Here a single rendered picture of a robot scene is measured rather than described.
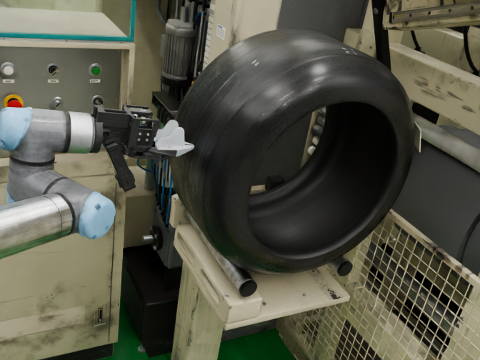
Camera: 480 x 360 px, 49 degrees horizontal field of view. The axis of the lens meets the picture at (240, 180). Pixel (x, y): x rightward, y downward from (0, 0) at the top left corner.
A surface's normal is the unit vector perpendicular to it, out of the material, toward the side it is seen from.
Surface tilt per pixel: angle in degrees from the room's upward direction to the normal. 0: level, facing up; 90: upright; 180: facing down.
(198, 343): 90
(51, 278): 89
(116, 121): 90
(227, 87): 49
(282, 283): 0
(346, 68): 42
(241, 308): 90
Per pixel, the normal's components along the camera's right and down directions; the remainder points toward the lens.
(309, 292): 0.15, -0.88
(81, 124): 0.49, -0.30
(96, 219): 0.84, 0.36
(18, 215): 0.65, -0.58
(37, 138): 0.46, 0.40
